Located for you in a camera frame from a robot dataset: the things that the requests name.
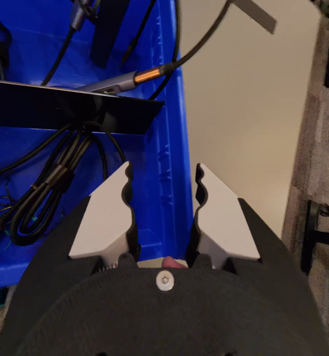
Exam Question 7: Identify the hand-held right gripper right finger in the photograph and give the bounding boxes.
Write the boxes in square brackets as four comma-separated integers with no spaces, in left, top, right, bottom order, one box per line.
[186,163,261,270]

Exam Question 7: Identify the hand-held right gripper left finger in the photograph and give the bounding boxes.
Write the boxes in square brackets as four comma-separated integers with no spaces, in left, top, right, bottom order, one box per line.
[69,161,140,269]

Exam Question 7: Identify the black strapped usb-c cable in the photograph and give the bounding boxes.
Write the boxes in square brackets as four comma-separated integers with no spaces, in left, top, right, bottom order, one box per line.
[0,124,109,246]

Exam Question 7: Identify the blue plastic bin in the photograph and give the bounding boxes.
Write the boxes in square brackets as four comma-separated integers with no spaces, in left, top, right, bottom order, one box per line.
[0,0,194,292]

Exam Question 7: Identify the short grey usb hub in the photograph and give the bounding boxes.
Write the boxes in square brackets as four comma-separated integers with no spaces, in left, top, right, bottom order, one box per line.
[74,70,138,96]

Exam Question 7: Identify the braided cable copper plug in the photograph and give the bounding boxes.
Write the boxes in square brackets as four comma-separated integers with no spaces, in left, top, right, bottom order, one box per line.
[133,0,233,84]

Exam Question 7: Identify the person's right hand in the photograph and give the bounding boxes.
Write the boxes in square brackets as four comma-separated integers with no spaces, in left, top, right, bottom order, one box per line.
[163,256,188,269]

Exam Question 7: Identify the black plastic bin divider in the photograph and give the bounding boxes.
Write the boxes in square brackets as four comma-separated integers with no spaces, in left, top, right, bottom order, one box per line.
[0,79,165,135]

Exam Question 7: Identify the loose thin coloured wires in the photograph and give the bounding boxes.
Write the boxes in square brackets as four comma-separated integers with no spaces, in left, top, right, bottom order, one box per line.
[0,178,40,251]

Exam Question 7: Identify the plain black cable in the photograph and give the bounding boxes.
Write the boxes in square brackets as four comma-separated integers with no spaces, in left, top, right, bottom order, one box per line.
[148,0,181,100]

